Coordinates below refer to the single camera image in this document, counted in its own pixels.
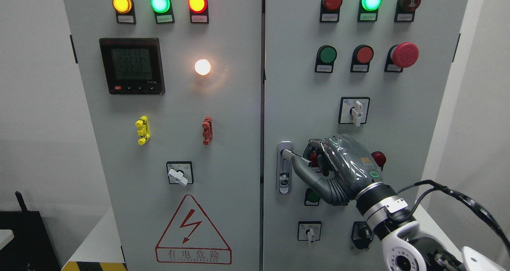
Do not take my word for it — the grey left cabinet door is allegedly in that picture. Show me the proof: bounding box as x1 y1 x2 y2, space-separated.
64 0 262 271

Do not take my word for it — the dark red buzzer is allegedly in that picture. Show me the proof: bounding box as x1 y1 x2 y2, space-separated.
394 0 421 22

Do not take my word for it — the white rotary switch lower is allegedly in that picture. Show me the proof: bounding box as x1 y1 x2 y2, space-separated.
297 221 322 248

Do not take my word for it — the yellow indicator light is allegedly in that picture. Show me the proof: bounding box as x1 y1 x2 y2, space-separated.
112 0 136 24

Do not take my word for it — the dark red indicator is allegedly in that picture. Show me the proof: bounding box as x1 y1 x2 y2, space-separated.
371 151 387 171
320 0 343 23
310 152 319 168

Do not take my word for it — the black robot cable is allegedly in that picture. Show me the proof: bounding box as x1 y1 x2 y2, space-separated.
384 179 510 255

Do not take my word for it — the dark red indicator middle left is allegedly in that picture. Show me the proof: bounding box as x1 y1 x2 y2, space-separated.
310 152 319 168

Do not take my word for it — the white rotary switch upper right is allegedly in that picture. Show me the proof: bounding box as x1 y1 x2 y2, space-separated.
337 97 371 127

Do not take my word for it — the green indicator light left door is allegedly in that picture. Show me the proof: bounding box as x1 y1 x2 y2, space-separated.
151 0 175 24

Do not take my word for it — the green push button upper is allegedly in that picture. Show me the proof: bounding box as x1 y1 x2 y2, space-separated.
314 45 337 73

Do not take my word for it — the green push button lower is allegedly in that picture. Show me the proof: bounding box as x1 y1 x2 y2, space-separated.
304 188 321 207

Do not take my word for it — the red emergency stop button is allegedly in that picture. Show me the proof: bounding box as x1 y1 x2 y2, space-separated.
384 42 419 73

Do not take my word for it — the white rotary switch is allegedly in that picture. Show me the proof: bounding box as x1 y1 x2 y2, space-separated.
297 221 322 248
337 97 371 127

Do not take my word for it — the red lit indicator light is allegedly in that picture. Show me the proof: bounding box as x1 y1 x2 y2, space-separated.
188 0 209 24

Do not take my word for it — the green top right indicator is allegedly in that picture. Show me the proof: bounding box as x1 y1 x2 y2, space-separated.
357 0 382 22

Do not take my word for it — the white rotary switch left door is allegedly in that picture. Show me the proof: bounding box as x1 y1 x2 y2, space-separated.
166 161 194 187

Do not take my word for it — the dark red indicator middle right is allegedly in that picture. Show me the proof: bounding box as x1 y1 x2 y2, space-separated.
371 151 387 171

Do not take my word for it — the black rotary knob switch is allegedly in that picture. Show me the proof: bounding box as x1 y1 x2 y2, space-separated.
351 221 374 249

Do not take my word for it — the grey cabinet door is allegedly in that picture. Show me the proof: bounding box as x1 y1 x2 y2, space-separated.
263 0 468 271
64 0 262 271

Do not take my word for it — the yellow terminal connector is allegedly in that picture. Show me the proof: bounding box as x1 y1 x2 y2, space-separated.
135 116 151 145

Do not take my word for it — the red terminal connector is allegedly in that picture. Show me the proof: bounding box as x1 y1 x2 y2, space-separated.
202 116 213 145

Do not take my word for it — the red push button upper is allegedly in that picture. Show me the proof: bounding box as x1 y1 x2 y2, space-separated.
350 45 375 73

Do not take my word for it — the white glowing indicator light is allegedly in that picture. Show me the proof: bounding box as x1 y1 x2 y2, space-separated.
194 59 212 76

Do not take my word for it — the green push button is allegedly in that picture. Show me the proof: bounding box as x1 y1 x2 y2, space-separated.
314 45 337 73
304 188 321 207

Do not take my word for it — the grey right cabinet door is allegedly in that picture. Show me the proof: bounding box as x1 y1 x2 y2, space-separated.
263 0 468 271

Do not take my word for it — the red electric warning sticker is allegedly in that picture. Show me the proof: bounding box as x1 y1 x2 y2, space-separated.
155 194 232 265

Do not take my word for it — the silver door handle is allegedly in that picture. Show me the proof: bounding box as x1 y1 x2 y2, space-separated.
277 141 300 194

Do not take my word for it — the dark red top indicator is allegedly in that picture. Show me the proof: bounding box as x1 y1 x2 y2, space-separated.
320 0 343 23

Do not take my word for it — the black digital power meter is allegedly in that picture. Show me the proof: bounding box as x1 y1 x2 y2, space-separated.
99 38 165 95

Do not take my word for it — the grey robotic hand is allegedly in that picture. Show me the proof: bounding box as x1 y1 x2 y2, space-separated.
290 134 382 206

